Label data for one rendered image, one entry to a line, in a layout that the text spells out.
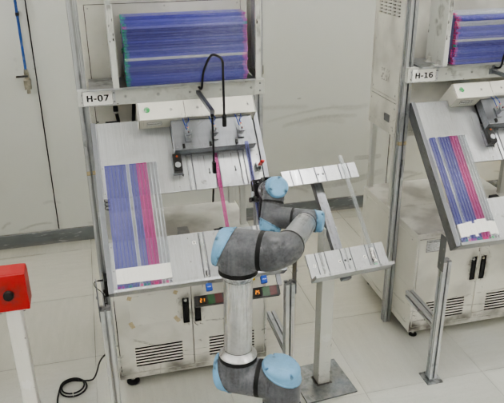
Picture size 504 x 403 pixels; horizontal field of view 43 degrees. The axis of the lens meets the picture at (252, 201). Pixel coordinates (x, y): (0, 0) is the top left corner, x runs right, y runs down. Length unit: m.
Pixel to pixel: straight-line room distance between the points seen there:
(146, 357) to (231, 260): 1.34
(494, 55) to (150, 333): 2.01
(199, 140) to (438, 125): 1.13
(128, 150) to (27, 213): 1.92
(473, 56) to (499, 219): 0.75
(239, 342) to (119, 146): 1.09
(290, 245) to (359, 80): 2.90
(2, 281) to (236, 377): 1.05
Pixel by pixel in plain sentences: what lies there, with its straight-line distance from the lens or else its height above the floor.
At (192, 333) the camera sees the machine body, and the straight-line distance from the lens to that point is 2.99.
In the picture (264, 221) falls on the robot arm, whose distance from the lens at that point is 2.15.
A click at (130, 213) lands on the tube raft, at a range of 2.54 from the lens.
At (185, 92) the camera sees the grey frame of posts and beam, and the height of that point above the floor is 1.34.
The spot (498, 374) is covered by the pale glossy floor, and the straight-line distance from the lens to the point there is 3.35.
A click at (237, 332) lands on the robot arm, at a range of 1.90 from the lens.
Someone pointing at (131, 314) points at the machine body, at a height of 0.41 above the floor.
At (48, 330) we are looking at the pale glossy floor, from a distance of 3.63.
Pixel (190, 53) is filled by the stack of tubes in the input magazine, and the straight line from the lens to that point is 2.64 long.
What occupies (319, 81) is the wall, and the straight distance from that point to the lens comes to 4.45.
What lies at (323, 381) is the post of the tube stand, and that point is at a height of 0.03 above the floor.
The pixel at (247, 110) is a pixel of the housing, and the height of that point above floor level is 1.27.
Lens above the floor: 1.99
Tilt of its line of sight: 24 degrees down
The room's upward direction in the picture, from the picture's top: 1 degrees counter-clockwise
